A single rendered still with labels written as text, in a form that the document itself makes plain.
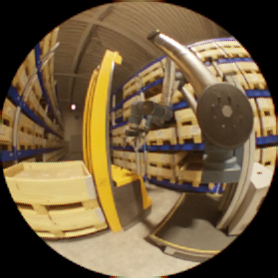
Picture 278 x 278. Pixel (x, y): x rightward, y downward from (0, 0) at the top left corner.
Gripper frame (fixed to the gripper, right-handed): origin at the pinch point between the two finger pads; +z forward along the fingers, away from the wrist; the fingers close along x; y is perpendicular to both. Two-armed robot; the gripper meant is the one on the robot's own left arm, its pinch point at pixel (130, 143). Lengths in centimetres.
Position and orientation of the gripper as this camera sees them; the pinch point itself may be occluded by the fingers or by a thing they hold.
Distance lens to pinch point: 76.9
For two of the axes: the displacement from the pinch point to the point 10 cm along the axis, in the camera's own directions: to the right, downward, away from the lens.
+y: -6.8, -3.4, 6.5
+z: -2.1, 9.4, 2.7
